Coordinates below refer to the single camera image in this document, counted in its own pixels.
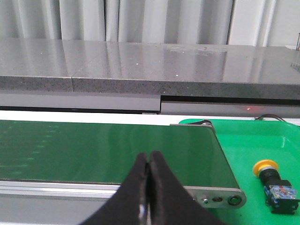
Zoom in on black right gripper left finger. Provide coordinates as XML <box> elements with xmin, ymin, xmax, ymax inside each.
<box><xmin>81</xmin><ymin>153</ymin><xmax>148</xmax><ymax>225</ymax></box>

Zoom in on thin metal rods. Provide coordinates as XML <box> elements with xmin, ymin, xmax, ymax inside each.
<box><xmin>296</xmin><ymin>33</ymin><xmax>300</xmax><ymax>51</ymax></box>

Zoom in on aluminium conveyor frame rail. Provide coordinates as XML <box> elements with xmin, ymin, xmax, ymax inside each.
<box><xmin>0</xmin><ymin>180</ymin><xmax>247</xmax><ymax>209</ymax></box>

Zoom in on grey granite slab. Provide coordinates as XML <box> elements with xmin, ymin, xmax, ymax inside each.
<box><xmin>0</xmin><ymin>38</ymin><xmax>300</xmax><ymax>101</ymax></box>

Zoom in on red black cable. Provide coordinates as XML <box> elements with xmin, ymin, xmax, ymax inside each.
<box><xmin>254</xmin><ymin>113</ymin><xmax>287</xmax><ymax>122</ymax></box>

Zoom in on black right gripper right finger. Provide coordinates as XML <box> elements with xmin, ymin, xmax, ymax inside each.
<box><xmin>149</xmin><ymin>151</ymin><xmax>223</xmax><ymax>225</ymax></box>

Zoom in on yellow push button switch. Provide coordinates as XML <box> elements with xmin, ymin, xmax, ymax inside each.
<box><xmin>253</xmin><ymin>159</ymin><xmax>300</xmax><ymax>215</ymax></box>

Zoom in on green plastic tray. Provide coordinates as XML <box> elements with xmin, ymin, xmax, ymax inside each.
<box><xmin>178</xmin><ymin>119</ymin><xmax>300</xmax><ymax>225</ymax></box>

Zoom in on green conveyor belt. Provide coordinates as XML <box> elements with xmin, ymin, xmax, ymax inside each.
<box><xmin>0</xmin><ymin>120</ymin><xmax>238</xmax><ymax>188</ymax></box>

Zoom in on grey metal base profile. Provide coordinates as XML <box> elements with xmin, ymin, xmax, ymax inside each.
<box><xmin>0</xmin><ymin>90</ymin><xmax>300</xmax><ymax>118</ymax></box>

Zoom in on white curtain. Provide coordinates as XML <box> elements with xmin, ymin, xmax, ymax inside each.
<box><xmin>0</xmin><ymin>0</ymin><xmax>300</xmax><ymax>46</ymax></box>

